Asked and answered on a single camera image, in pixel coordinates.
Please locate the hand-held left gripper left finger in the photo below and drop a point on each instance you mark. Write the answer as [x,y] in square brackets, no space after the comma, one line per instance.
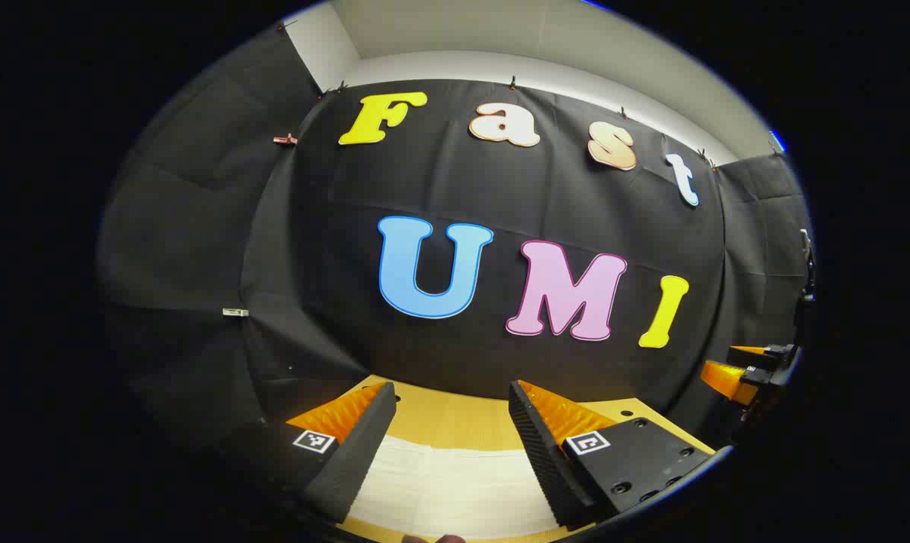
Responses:
[364,445]

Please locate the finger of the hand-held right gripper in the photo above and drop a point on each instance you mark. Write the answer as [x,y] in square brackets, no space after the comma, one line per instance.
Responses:
[760,354]
[730,381]

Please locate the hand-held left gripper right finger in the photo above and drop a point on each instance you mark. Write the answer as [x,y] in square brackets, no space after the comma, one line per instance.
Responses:
[537,445]

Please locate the white jeans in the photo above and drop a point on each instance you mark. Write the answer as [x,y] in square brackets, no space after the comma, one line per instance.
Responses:
[454,486]

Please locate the white cloth clip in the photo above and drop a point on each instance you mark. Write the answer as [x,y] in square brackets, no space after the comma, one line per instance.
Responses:
[235,311]

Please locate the black backdrop cloth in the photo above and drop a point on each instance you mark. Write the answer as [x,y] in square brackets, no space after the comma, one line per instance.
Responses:
[334,249]

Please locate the red cloth clip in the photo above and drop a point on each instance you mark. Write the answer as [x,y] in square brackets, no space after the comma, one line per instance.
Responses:
[285,139]

